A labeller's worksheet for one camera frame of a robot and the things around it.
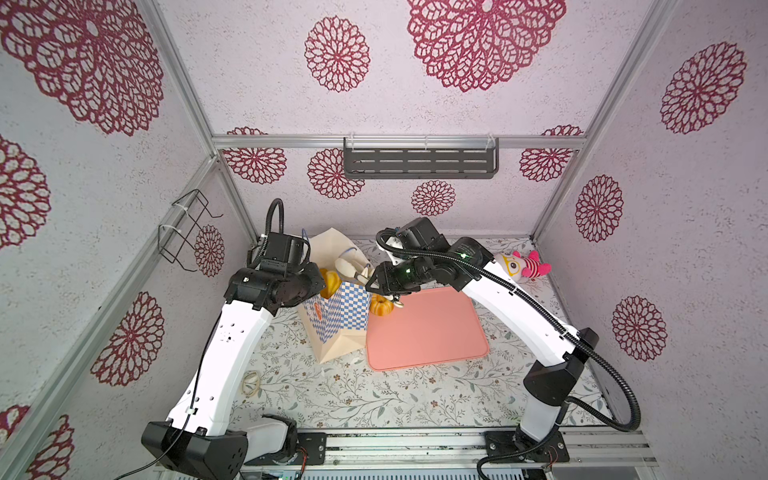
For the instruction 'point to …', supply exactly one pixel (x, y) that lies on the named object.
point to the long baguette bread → (332, 281)
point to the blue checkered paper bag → (338, 325)
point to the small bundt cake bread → (380, 306)
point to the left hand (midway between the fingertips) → (318, 287)
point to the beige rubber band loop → (257, 387)
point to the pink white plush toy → (516, 266)
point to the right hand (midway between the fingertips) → (370, 281)
